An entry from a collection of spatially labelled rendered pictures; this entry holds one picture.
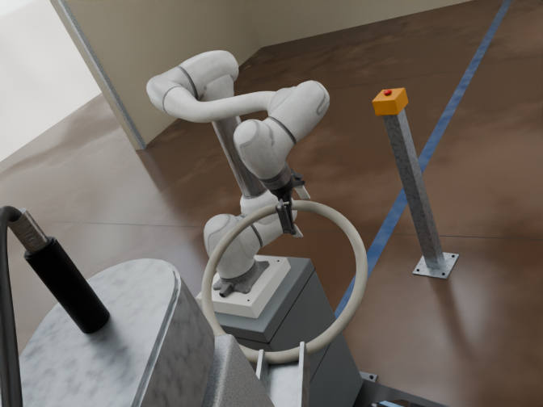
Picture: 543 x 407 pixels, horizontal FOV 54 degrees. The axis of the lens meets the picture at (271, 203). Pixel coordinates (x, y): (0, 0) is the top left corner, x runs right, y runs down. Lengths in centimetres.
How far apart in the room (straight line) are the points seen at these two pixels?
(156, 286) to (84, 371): 14
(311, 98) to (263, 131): 16
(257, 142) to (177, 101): 46
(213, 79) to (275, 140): 55
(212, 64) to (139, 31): 532
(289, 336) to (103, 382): 150
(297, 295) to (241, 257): 28
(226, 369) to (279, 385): 58
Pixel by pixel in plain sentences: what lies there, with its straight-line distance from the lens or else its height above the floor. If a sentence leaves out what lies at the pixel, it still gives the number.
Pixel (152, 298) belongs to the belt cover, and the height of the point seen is 170.
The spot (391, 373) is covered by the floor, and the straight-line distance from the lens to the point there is 270.
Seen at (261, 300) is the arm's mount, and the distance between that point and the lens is 201.
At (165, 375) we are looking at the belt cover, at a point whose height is 167.
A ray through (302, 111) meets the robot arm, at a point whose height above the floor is 158.
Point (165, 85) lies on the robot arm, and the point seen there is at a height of 167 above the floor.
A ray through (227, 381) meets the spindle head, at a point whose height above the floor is 153.
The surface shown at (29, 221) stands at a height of 186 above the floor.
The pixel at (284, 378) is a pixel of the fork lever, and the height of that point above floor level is 109.
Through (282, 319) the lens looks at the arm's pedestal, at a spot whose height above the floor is 75.
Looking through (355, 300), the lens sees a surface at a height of 115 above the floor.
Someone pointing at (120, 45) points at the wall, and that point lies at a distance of 688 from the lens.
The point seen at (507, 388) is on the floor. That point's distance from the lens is 257.
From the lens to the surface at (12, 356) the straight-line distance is 52.
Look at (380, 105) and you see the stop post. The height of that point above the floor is 106.
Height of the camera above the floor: 206
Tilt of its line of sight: 29 degrees down
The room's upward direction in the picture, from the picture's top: 24 degrees counter-clockwise
